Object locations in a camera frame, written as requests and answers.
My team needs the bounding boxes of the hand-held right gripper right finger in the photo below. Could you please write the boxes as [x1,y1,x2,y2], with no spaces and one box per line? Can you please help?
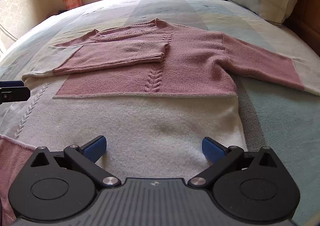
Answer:
[188,136,285,188]

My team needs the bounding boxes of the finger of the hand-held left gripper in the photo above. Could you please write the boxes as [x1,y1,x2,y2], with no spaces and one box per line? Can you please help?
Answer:
[0,81,24,88]
[0,87,31,103]

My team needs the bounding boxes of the wooden headboard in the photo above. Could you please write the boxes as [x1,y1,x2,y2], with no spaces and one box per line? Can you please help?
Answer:
[282,0,320,48]

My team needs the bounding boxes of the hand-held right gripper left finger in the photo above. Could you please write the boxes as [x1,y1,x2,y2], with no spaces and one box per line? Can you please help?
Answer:
[30,135,120,189]

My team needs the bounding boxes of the black wall cables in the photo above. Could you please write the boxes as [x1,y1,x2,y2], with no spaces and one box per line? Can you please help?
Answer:
[0,24,18,41]

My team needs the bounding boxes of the pink and white knit sweater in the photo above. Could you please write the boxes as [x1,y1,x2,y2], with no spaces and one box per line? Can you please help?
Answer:
[0,18,320,226]

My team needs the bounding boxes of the bed with patchwork sheet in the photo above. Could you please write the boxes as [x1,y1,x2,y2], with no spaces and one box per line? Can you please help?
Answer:
[0,0,320,226]

